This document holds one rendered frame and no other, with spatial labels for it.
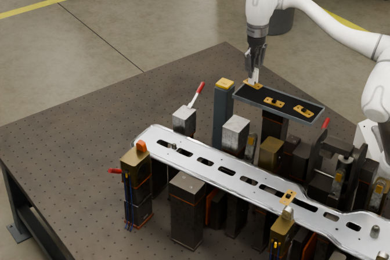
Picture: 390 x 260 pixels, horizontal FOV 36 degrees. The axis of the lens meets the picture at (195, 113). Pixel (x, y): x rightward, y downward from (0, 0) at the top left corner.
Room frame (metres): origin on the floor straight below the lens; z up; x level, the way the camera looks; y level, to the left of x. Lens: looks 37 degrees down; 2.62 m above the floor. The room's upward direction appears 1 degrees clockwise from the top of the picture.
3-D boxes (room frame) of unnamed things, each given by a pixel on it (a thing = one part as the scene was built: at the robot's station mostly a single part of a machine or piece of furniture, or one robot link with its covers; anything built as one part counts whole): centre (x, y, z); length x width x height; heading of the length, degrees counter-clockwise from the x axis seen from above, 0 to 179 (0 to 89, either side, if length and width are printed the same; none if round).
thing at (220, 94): (2.18, -0.13, 0.92); 0.08 x 0.08 x 0.44; 57
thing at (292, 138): (1.87, -0.40, 0.90); 0.05 x 0.05 x 0.40; 57
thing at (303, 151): (1.84, -0.45, 0.89); 0.12 x 0.07 x 0.38; 147
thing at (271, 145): (1.87, -0.32, 0.89); 0.12 x 0.08 x 0.38; 147
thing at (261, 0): (2.13, -0.25, 1.58); 0.13 x 0.11 x 0.16; 154
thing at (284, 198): (1.64, -0.36, 1.01); 0.08 x 0.04 x 0.01; 147
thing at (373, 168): (1.70, -0.67, 0.91); 0.07 x 0.05 x 0.42; 147
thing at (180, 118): (2.11, 0.04, 0.88); 0.12 x 0.07 x 0.36; 147
